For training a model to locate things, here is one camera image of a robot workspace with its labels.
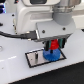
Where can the red gear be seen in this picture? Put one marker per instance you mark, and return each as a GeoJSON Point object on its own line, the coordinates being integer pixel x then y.
{"type": "Point", "coordinates": [54, 44]}

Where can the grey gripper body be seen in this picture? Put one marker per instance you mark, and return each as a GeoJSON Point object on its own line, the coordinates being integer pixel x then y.
{"type": "Point", "coordinates": [50, 30]}

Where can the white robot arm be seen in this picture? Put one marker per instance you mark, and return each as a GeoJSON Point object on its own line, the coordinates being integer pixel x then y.
{"type": "Point", "coordinates": [48, 19]}

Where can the black-framed peg base plate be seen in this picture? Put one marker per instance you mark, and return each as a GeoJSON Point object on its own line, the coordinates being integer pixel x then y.
{"type": "Point", "coordinates": [32, 62]}

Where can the left metal peg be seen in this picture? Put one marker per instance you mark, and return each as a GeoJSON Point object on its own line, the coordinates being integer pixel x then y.
{"type": "Point", "coordinates": [35, 56]}

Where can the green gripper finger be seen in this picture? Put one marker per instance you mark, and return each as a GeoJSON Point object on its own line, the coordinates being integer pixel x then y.
{"type": "Point", "coordinates": [47, 45]}
{"type": "Point", "coordinates": [62, 42]}

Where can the beige connector block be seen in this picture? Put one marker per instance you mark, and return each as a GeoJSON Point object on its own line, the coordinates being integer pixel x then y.
{"type": "Point", "coordinates": [14, 22]}

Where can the blue gear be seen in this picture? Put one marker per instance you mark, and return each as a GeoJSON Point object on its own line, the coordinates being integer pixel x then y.
{"type": "Point", "coordinates": [52, 55]}

